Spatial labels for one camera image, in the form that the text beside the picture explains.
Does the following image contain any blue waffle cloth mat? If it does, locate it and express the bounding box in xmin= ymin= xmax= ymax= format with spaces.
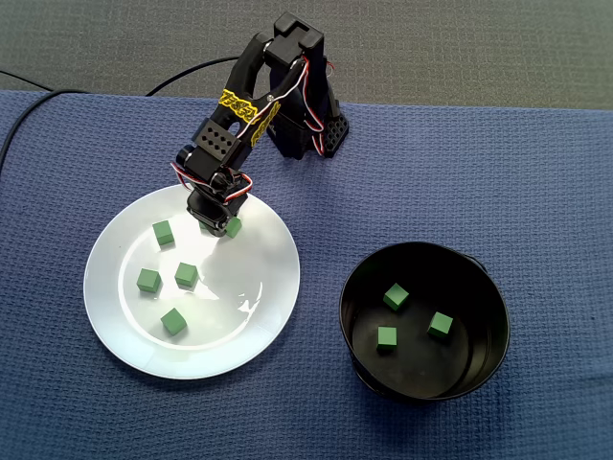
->
xmin=0 ymin=89 xmax=613 ymax=460

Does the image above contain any thin black cable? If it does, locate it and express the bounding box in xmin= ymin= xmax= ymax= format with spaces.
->
xmin=0 ymin=69 xmax=55 ymax=92

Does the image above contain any black round container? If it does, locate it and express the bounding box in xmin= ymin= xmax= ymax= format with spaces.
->
xmin=338 ymin=241 xmax=511 ymax=403

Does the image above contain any white round plate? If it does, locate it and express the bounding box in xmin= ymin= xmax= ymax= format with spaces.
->
xmin=82 ymin=181 xmax=302 ymax=381

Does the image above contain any long black cable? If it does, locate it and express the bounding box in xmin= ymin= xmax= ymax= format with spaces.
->
xmin=0 ymin=55 xmax=239 ymax=167

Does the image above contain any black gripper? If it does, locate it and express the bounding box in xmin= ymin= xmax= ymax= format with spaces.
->
xmin=185 ymin=188 xmax=251 ymax=239

